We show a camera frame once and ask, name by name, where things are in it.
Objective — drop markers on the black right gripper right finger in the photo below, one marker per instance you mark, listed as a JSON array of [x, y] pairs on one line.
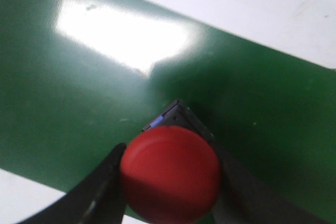
[[245, 199]]

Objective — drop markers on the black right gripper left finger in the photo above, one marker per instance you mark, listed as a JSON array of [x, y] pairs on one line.
[[96, 199]]

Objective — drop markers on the red mushroom push button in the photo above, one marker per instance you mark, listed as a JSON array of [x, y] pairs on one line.
[[170, 173]]

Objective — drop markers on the green conveyor belt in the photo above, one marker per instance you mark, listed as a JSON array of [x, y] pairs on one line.
[[80, 76]]

